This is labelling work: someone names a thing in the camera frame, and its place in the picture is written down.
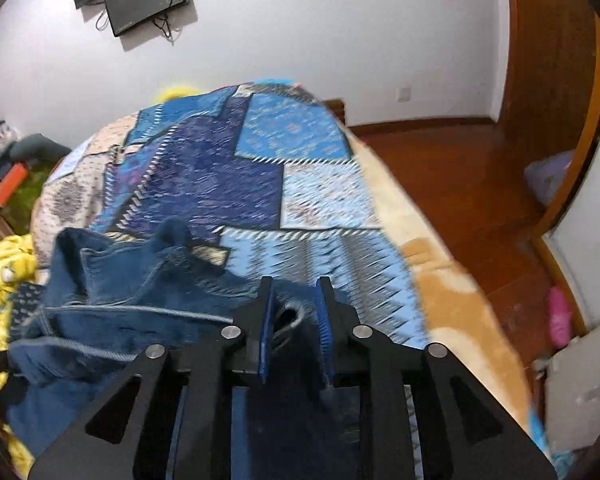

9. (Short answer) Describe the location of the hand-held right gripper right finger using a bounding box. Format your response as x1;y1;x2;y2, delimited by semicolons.
316;276;556;480

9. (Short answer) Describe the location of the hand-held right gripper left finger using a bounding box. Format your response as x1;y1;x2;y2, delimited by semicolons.
27;276;276;480

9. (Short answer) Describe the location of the blue denim jacket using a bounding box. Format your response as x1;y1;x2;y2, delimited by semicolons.
5;217;341;480

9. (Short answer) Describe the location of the navy dotted cloth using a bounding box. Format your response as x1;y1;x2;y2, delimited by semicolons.
12;282;48;331

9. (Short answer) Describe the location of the yellow printed blanket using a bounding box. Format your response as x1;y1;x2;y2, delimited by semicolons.
0;232;42;476

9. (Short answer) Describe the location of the beige plush blanket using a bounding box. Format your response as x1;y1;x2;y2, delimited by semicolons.
340;120;551;441

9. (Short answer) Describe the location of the blue patchwork quilt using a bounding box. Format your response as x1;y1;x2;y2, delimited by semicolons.
30;77;431;351

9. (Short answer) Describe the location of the green patterned cloth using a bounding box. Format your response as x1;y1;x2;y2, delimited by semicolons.
0;157;68;236

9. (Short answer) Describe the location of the orange box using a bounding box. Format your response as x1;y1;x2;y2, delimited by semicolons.
0;162;33;208

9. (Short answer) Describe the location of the grey curved pillow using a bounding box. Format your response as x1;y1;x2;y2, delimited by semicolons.
10;132;73;162

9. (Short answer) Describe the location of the pink slipper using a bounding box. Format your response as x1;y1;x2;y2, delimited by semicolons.
547;287;574;348

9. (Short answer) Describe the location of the yellow plush toy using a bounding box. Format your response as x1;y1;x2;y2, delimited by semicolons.
157;84;201;106

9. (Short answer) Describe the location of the white suitcase with stickers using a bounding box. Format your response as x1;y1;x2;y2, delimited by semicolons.
542;335;600;453

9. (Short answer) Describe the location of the lilac plastic bag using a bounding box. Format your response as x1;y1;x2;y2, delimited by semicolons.
524;150;576;206

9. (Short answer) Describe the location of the brown wooden wardrobe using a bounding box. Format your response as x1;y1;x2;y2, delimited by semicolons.
500;0;600;241

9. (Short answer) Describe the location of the wooden bed frame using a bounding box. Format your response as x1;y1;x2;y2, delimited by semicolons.
325;100;349;126

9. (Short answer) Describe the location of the black monitor cable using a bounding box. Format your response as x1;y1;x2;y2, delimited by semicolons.
152;15;174;44

